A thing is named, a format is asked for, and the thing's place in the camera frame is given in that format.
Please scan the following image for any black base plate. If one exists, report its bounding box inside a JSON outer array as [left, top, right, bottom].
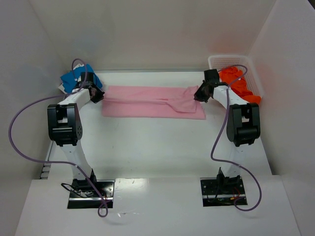
[[61, 179, 115, 209], [200, 177, 248, 207]]

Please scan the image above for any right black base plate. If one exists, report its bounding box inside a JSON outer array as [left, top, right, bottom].
[[200, 177, 248, 207]]

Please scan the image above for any white perforated plastic basket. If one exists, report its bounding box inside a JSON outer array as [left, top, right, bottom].
[[208, 55, 264, 98]]

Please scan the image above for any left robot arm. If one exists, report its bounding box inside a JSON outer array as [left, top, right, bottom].
[[47, 72, 105, 195]]

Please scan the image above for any orange crumpled t-shirt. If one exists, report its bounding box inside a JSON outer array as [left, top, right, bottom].
[[219, 66, 261, 104]]

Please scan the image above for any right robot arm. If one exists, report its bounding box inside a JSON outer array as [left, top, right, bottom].
[[194, 65, 260, 193]]

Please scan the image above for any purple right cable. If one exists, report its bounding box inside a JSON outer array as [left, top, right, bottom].
[[211, 64, 263, 212]]

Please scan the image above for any blue folded t-shirt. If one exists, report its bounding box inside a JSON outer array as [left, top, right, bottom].
[[59, 63, 103, 93]]

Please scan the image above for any pink t-shirt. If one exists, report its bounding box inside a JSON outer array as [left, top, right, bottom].
[[102, 86, 206, 120]]

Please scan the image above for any white folded t-shirt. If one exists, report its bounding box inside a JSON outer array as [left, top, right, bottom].
[[59, 63, 85, 94]]

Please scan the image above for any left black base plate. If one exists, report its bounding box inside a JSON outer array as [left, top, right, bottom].
[[61, 179, 115, 209]]

